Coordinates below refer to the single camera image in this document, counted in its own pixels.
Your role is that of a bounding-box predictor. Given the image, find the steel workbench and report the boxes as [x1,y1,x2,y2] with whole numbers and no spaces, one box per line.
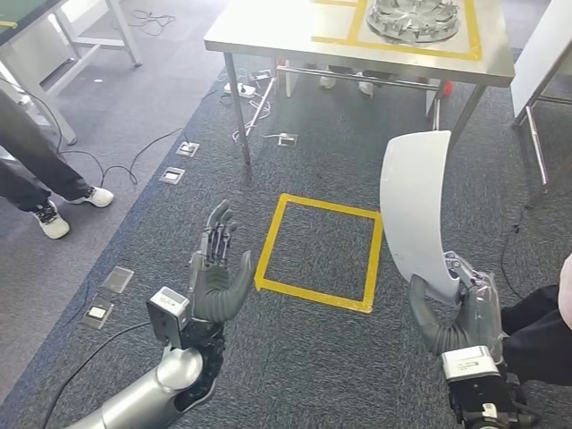
[203,0,516,167]

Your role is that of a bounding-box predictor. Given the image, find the grey plastic wheel hubcap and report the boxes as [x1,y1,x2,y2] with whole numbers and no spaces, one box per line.
[366,0,461,44]

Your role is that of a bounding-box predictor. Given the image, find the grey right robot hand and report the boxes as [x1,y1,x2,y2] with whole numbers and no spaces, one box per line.
[407,251,506,362]

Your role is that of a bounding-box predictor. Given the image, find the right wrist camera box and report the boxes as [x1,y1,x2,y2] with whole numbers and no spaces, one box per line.
[441,346,515,409]

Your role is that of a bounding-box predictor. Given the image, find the person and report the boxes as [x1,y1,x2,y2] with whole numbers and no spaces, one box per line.
[0,88,115,241]
[319,63,375,99]
[500,251,572,386]

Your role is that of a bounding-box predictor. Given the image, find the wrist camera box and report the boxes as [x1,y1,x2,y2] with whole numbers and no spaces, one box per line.
[146,287,192,350]
[441,346,515,409]

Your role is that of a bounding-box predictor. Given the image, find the white leg dark top desk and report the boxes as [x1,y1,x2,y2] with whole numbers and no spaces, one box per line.
[0,0,143,147]

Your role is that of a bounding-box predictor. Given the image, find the white plastic shell part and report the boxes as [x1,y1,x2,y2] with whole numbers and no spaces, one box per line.
[380,130,461,307]

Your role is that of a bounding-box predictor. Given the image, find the black cable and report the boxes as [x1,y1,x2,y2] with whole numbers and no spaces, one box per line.
[40,321,153,429]
[111,8,177,38]
[0,77,191,188]

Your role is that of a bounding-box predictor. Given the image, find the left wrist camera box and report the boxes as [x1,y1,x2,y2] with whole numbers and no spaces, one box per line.
[146,287,192,350]

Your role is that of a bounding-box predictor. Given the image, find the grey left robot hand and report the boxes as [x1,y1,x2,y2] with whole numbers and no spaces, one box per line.
[187,199,256,325]

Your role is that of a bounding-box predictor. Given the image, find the white panel metal table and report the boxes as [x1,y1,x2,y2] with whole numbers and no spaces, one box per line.
[511,0,572,190]

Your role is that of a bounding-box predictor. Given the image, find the white power strip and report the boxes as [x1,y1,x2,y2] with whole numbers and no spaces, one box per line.
[223,81,257,99]

